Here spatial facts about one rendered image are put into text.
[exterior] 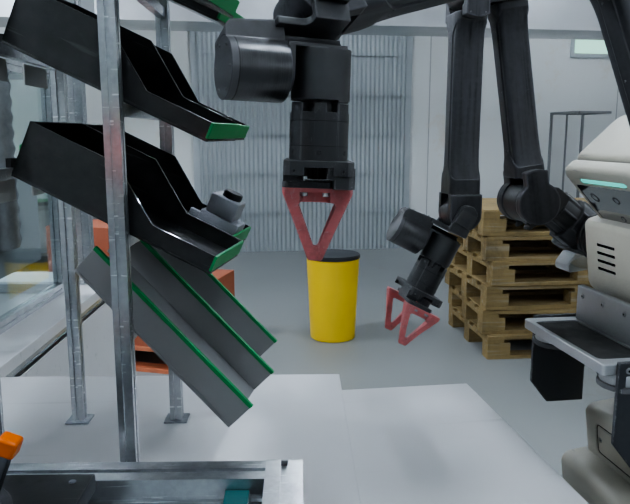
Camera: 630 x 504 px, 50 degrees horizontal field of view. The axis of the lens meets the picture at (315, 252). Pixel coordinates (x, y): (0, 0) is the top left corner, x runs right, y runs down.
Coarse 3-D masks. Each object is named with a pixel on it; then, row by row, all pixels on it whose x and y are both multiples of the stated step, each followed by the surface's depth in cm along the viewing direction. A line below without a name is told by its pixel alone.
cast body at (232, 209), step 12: (216, 192) 103; (228, 192) 103; (216, 204) 102; (228, 204) 102; (240, 204) 103; (204, 216) 103; (216, 216) 103; (228, 216) 102; (228, 228) 103; (240, 228) 104
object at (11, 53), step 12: (144, 0) 94; (156, 0) 102; (156, 12) 103; (0, 48) 87; (12, 48) 91; (24, 60) 95; (36, 60) 99; (132, 108) 87; (0, 168) 89; (12, 168) 91; (0, 180) 87; (132, 240) 86
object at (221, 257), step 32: (32, 128) 84; (64, 128) 92; (32, 160) 84; (64, 160) 84; (96, 160) 83; (128, 160) 96; (64, 192) 84; (96, 192) 84; (128, 192) 83; (160, 192) 96; (160, 224) 93; (192, 224) 96; (192, 256) 83; (224, 256) 87
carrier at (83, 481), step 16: (16, 480) 77; (32, 480) 77; (48, 480) 77; (64, 480) 77; (80, 480) 77; (0, 496) 70; (16, 496) 74; (32, 496) 74; (48, 496) 74; (64, 496) 74; (80, 496) 74
